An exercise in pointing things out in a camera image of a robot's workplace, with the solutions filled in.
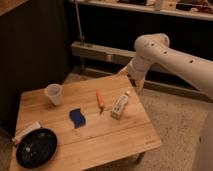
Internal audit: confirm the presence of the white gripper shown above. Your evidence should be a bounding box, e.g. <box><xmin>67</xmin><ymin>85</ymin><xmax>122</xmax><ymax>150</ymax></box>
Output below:
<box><xmin>117</xmin><ymin>56</ymin><xmax>149</xmax><ymax>93</ymax></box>

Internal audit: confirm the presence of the white labelled plastic bottle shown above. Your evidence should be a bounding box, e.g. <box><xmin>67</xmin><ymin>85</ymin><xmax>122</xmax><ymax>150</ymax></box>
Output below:
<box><xmin>111</xmin><ymin>91</ymin><xmax>130</xmax><ymax>119</ymax></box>

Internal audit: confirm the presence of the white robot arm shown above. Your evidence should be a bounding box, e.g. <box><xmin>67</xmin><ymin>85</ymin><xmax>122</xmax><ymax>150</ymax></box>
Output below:
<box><xmin>119</xmin><ymin>33</ymin><xmax>213</xmax><ymax>171</ymax></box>

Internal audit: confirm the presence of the orange toy carrot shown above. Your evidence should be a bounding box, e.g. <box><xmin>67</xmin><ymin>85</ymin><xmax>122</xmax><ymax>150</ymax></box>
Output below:
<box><xmin>96</xmin><ymin>91</ymin><xmax>105</xmax><ymax>114</ymax></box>

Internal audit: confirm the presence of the grey metal shelf rack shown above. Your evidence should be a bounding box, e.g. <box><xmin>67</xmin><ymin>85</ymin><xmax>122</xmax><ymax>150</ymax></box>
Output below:
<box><xmin>71</xmin><ymin>0</ymin><xmax>213</xmax><ymax>100</ymax></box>

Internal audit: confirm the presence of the blue sponge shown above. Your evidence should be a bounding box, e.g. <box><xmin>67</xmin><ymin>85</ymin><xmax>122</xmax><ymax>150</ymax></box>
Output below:
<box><xmin>69</xmin><ymin>108</ymin><xmax>86</xmax><ymax>128</ymax></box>

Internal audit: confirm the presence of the wooden low table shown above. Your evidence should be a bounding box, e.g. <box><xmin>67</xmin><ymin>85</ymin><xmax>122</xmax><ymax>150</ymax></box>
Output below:
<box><xmin>10</xmin><ymin>75</ymin><xmax>161</xmax><ymax>171</ymax></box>

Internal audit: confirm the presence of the translucent plastic cup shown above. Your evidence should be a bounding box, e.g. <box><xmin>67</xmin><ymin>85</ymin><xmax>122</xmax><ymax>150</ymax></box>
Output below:
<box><xmin>44</xmin><ymin>84</ymin><xmax>62</xmax><ymax>106</ymax></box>

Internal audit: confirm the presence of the white red tube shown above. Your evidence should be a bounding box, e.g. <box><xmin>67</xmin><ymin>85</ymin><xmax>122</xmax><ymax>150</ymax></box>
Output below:
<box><xmin>12</xmin><ymin>122</ymin><xmax>41</xmax><ymax>145</ymax></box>

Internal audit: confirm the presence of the black round pan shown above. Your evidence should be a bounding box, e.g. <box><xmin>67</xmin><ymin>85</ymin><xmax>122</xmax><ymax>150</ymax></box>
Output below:
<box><xmin>16</xmin><ymin>128</ymin><xmax>58</xmax><ymax>169</ymax></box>

